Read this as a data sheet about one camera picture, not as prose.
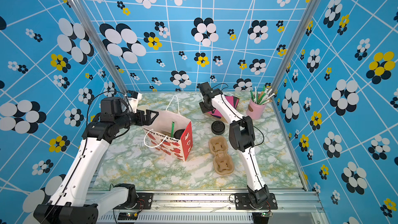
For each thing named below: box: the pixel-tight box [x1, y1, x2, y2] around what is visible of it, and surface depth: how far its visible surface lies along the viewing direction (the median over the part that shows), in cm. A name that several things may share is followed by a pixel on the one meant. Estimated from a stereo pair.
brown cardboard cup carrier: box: [208, 135, 235, 176], surface depth 85 cm
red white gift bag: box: [141, 110, 194, 162], surface depth 79 cm
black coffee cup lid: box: [173, 129, 186, 140], surface depth 82 cm
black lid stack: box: [210, 120, 226, 136], surface depth 98 cm
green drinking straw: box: [171, 121, 175, 138], surface depth 82 cm
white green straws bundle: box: [249, 85, 276, 106], surface depth 95 cm
